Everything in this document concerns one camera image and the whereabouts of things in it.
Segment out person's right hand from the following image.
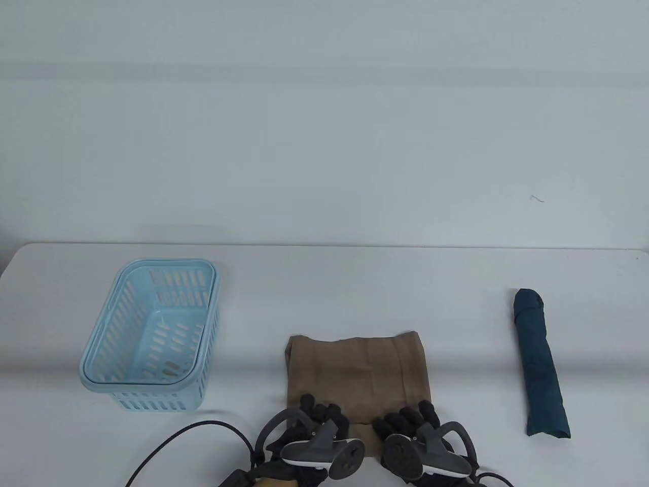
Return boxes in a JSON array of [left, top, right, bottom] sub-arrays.
[[373, 400, 471, 487]]

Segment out person's left hand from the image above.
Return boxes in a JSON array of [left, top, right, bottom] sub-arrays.
[[269, 394, 351, 487]]

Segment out brown garment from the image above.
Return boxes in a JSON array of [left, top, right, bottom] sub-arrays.
[[284, 331, 432, 457]]

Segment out dark teal shorts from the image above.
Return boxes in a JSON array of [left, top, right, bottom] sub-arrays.
[[514, 288, 571, 438]]

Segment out light blue plastic basket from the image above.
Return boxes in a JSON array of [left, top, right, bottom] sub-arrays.
[[80, 259, 222, 412]]

